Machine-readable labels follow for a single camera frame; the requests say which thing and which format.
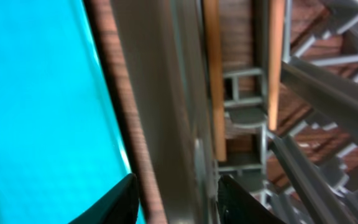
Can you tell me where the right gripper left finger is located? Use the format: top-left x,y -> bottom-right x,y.
70,173 -> 139,224

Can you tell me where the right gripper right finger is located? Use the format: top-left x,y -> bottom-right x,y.
218,175 -> 285,224

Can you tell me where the grey dishwasher rack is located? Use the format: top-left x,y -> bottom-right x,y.
111,1 -> 358,223

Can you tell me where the teal serving tray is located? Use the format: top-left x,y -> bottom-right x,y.
0,0 -> 131,223

